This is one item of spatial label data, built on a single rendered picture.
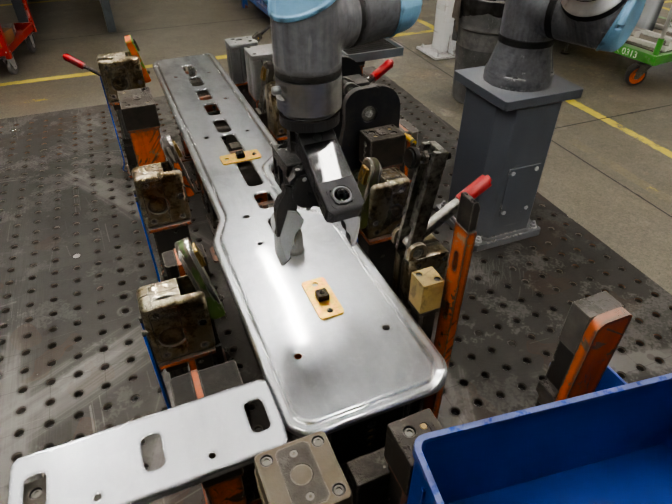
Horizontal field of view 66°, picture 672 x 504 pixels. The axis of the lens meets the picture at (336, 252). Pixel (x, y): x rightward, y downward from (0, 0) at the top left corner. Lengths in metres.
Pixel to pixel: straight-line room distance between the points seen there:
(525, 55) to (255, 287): 0.76
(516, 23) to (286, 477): 0.99
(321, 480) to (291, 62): 0.42
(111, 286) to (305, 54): 0.91
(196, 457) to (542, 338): 0.80
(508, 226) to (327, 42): 0.94
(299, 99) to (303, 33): 0.07
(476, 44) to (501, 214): 2.59
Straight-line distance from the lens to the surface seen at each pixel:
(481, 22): 3.79
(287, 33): 0.57
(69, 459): 0.68
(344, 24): 0.59
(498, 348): 1.15
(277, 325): 0.74
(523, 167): 1.32
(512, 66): 1.24
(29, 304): 1.39
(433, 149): 0.71
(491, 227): 1.38
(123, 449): 0.67
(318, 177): 0.59
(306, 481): 0.54
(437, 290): 0.73
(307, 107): 0.59
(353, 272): 0.82
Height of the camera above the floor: 1.54
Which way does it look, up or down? 39 degrees down
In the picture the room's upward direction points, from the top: straight up
